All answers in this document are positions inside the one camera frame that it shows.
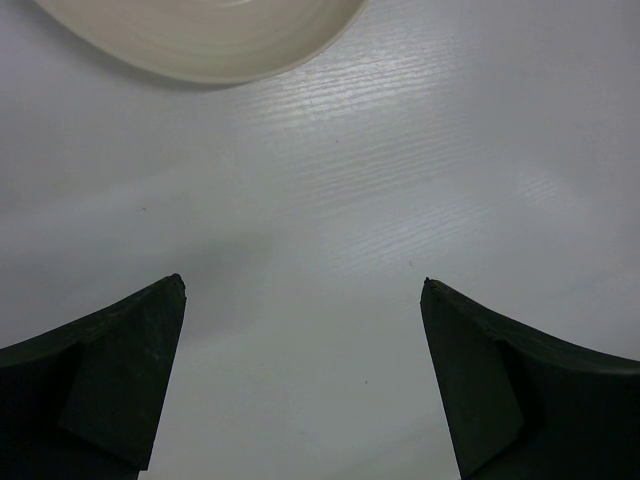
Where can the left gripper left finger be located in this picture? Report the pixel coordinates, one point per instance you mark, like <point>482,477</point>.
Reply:
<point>84,400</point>

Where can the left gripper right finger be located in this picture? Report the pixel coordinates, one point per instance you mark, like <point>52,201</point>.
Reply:
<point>522,404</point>

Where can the cream plate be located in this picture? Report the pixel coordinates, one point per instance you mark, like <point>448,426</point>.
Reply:
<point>208,42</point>

